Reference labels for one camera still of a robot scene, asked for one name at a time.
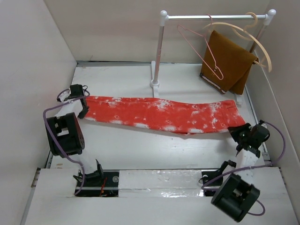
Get beige wooden hanger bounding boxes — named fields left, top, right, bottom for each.
left=195, top=12, right=272, bottom=80

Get white clothes rack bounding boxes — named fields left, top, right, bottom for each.
left=150, top=9, right=277, bottom=98

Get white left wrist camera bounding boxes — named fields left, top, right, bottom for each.
left=56, top=89, right=70, bottom=102

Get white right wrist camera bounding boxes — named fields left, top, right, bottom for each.
left=258, top=120, right=267, bottom=129

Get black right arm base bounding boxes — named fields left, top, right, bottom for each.
left=198, top=160, right=236, bottom=197

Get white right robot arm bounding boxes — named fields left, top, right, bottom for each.
left=211, top=123, right=270, bottom=222

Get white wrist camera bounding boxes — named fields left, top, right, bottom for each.
left=258, top=120, right=267, bottom=129
left=56, top=89, right=70, bottom=102

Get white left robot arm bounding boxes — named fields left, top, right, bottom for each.
left=43, top=84, right=105, bottom=186

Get pink wire hanger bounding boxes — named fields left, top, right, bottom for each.
left=177, top=14, right=224, bottom=81

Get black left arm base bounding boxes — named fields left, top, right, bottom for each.
left=73, top=160, right=120, bottom=197

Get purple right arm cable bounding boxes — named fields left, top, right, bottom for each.
left=201, top=121, right=286, bottom=216

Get brown folded trousers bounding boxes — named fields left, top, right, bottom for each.
left=200, top=30, right=258, bottom=95

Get orange tie-dye trousers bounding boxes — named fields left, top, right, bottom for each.
left=85, top=96, right=245, bottom=135

